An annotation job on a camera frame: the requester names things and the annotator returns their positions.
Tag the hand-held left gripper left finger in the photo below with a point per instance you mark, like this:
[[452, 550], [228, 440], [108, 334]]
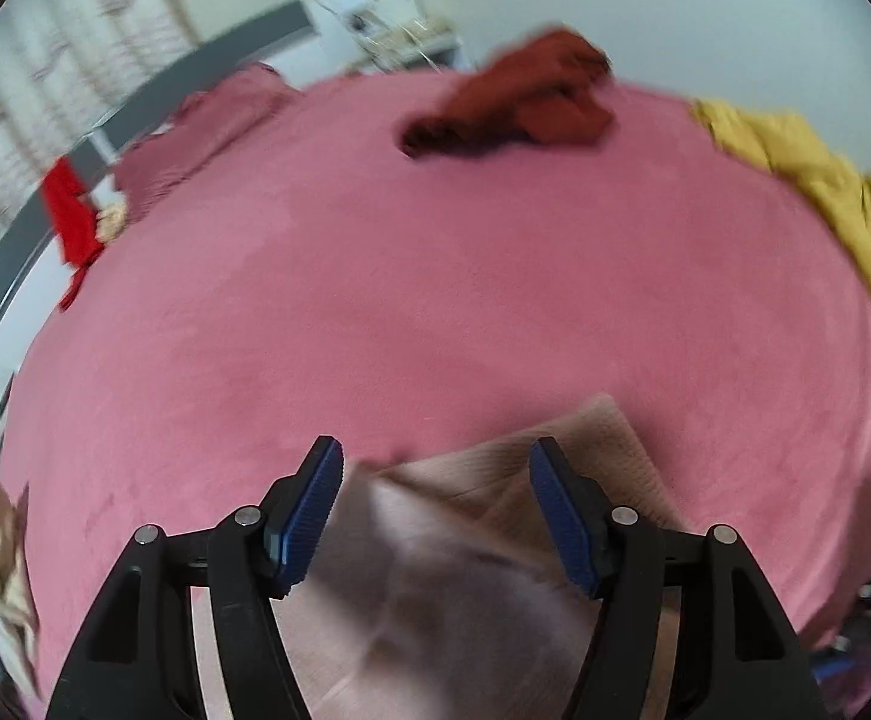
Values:
[[311, 510]]

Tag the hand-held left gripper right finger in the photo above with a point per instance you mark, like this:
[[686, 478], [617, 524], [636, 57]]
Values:
[[559, 510]]

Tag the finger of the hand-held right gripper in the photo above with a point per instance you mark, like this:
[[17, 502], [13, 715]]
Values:
[[837, 661]]

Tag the pale pink knit sweater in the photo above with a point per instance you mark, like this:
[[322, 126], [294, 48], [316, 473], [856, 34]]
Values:
[[435, 577]]

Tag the cream garment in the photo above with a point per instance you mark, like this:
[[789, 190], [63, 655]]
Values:
[[7, 600]]

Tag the small beige plush toy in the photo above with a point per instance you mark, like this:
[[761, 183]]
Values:
[[110, 223]]

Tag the bright red cloth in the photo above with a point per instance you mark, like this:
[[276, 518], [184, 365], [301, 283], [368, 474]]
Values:
[[71, 217]]

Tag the pink pillow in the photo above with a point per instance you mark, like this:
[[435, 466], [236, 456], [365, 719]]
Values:
[[202, 127]]

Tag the rust red garment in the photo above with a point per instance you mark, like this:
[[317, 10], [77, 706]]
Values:
[[525, 101]]

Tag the yellow garment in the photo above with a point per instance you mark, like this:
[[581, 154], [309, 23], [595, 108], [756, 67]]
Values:
[[818, 165]]

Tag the grey and white headboard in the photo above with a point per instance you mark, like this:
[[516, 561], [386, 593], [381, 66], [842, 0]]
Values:
[[247, 34]]

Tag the white cluttered nightstand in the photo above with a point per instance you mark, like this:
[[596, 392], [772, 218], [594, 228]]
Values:
[[375, 15]]

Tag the white patterned curtain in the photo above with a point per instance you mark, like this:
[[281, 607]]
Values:
[[67, 52]]

